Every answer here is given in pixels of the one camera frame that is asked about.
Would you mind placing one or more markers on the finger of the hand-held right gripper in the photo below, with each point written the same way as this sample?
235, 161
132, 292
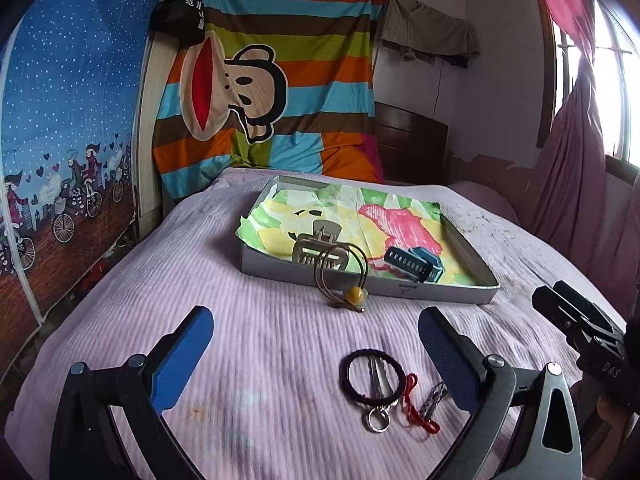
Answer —
585, 307
562, 315

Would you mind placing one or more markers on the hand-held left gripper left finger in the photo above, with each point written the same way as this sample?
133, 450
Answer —
182, 355

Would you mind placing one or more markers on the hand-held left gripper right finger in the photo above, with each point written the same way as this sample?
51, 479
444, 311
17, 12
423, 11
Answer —
445, 355

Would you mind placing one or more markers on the grey shallow tray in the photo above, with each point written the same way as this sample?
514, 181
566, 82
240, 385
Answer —
450, 292

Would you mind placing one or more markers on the person's right hand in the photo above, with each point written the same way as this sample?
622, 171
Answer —
617, 420

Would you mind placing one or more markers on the pink curtain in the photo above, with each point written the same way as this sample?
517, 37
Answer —
570, 170

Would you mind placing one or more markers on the colourful painted paper lining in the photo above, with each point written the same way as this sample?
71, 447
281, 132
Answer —
390, 220

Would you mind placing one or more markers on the beige hair claw clip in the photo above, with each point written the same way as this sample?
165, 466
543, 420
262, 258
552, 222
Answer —
305, 255

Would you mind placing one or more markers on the beige wooden board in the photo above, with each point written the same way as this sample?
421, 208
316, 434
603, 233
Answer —
150, 160

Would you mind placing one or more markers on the dark wooden headboard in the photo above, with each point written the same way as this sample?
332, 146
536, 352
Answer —
410, 145

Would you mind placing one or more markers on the window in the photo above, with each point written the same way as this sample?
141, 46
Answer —
620, 85

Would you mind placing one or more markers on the blue printed cloth with cyclists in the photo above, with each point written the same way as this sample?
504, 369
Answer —
65, 85

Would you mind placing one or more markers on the beige hanging jacket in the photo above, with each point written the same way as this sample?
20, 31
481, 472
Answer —
425, 25

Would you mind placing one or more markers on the black hanging bag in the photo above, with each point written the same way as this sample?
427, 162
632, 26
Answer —
175, 20

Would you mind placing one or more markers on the striped monkey print blanket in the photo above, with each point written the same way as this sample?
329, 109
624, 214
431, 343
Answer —
310, 35

